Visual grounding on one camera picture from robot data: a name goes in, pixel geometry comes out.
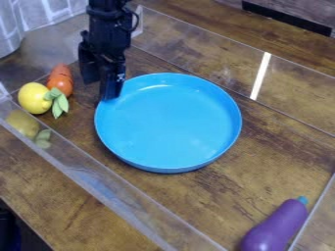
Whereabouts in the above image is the purple toy eggplant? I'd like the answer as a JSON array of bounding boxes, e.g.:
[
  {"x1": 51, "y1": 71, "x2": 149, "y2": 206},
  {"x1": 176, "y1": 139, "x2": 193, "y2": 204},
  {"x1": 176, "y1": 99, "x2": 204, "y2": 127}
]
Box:
[{"x1": 239, "y1": 196, "x2": 308, "y2": 251}]

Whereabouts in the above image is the blue round plastic tray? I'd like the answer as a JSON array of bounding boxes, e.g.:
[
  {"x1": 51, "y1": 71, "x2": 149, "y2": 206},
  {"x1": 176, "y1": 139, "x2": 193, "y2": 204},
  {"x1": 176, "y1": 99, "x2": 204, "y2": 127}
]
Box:
[{"x1": 95, "y1": 73, "x2": 241, "y2": 174}]

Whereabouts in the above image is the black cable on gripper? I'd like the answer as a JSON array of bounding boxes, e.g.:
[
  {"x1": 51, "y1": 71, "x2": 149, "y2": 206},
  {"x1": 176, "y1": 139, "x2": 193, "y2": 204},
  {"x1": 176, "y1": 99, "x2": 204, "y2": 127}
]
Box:
[{"x1": 117, "y1": 8, "x2": 141, "y2": 32}]

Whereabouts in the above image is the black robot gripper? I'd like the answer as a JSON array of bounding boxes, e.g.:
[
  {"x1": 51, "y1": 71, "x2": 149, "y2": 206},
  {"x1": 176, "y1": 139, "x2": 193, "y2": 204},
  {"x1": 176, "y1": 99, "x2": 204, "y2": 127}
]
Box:
[{"x1": 79, "y1": 0, "x2": 132, "y2": 101}]

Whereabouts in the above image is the orange toy carrot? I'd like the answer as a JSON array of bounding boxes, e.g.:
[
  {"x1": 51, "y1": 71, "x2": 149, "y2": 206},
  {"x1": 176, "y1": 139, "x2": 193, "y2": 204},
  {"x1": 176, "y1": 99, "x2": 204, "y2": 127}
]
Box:
[{"x1": 44, "y1": 63, "x2": 73, "y2": 119}]

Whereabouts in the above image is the yellow toy lemon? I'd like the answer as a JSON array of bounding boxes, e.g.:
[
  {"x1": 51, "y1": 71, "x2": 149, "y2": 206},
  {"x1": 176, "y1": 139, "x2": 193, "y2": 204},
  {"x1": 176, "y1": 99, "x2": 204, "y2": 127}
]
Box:
[{"x1": 17, "y1": 82, "x2": 52, "y2": 115}]

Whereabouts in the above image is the white grid curtain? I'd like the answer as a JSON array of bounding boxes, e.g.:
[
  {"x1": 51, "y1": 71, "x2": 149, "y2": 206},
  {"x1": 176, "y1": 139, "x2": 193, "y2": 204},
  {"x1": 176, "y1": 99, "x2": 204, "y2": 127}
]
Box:
[{"x1": 0, "y1": 0, "x2": 88, "y2": 59}]

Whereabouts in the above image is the clear acrylic barrier wall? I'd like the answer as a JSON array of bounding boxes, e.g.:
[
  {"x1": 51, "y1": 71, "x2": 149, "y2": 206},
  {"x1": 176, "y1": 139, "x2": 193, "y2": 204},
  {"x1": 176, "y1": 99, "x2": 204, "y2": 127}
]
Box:
[{"x1": 0, "y1": 82, "x2": 228, "y2": 251}]

